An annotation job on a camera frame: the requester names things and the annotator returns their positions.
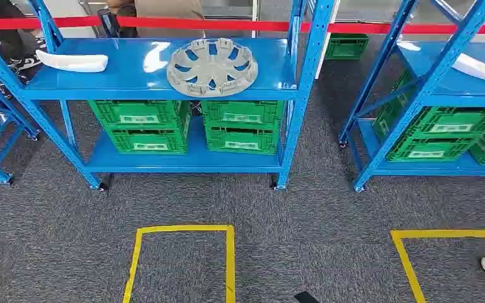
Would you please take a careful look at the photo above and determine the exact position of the grey wheel hubcap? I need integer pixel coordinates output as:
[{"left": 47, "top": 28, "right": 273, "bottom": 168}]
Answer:
[{"left": 166, "top": 37, "right": 259, "bottom": 98}]

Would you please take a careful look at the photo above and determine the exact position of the white plastic trim part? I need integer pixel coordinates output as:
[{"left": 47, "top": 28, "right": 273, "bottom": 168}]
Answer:
[
  {"left": 452, "top": 52, "right": 485, "bottom": 83},
  {"left": 35, "top": 49, "right": 109, "bottom": 74}
]

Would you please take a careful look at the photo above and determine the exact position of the robot's black foot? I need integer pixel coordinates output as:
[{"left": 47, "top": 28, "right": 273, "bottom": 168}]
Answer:
[{"left": 294, "top": 291, "right": 321, "bottom": 303}]

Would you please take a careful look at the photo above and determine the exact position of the yellow floor tape square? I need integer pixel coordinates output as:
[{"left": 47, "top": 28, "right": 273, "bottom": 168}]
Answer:
[
  {"left": 390, "top": 229, "right": 485, "bottom": 303},
  {"left": 122, "top": 225, "right": 236, "bottom": 303}
]

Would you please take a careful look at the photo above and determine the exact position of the white upright panel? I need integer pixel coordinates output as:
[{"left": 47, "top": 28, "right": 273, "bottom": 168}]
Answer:
[{"left": 314, "top": 33, "right": 340, "bottom": 80}]

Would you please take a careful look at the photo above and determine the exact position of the black barrier post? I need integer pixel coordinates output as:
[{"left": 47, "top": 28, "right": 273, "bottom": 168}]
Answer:
[{"left": 97, "top": 8, "right": 121, "bottom": 39}]

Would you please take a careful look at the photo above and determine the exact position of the red barrier belt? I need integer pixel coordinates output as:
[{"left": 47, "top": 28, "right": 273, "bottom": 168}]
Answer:
[{"left": 0, "top": 16, "right": 485, "bottom": 35}]

